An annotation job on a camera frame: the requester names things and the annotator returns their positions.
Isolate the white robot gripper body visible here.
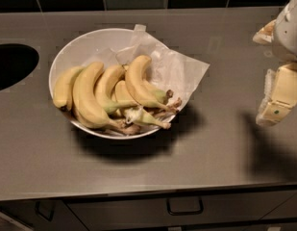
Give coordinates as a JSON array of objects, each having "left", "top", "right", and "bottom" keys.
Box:
[{"left": 272, "top": 0, "right": 297, "bottom": 62}]

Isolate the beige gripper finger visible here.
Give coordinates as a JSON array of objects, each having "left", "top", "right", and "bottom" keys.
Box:
[
  {"left": 256, "top": 63, "right": 297, "bottom": 127},
  {"left": 253, "top": 20, "right": 275, "bottom": 44}
]

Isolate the greenish banana behind right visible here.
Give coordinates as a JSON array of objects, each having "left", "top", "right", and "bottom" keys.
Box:
[{"left": 143, "top": 80, "right": 174, "bottom": 104}]

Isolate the lower banana with torn stem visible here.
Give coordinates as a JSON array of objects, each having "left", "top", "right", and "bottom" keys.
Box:
[{"left": 114, "top": 81, "right": 171, "bottom": 129}]

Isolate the middle yellow banana green stem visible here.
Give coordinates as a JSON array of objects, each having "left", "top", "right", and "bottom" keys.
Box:
[{"left": 94, "top": 64, "right": 137, "bottom": 114}]

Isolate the white ceramic bowl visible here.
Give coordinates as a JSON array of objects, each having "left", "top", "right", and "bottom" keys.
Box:
[{"left": 48, "top": 27, "right": 190, "bottom": 141}]

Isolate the large curved yellow banana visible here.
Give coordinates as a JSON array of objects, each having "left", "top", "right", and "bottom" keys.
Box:
[{"left": 72, "top": 62, "right": 140, "bottom": 136}]

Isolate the white crumpled paper sheet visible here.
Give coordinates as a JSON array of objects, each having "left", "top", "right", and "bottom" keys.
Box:
[{"left": 114, "top": 24, "right": 210, "bottom": 109}]

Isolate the grey cabinet drawer front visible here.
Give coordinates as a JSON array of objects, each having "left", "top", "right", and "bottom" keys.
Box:
[{"left": 67, "top": 191, "right": 297, "bottom": 231}]

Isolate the dark round sink opening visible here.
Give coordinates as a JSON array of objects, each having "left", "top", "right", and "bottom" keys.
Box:
[{"left": 0, "top": 43, "right": 39, "bottom": 90}]

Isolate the black drawer handle centre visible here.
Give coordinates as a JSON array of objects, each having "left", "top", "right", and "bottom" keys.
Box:
[{"left": 166, "top": 196, "right": 204, "bottom": 216}]

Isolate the black cabinet handle left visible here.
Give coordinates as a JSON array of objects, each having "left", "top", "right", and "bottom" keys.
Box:
[{"left": 35, "top": 201, "right": 56, "bottom": 222}]

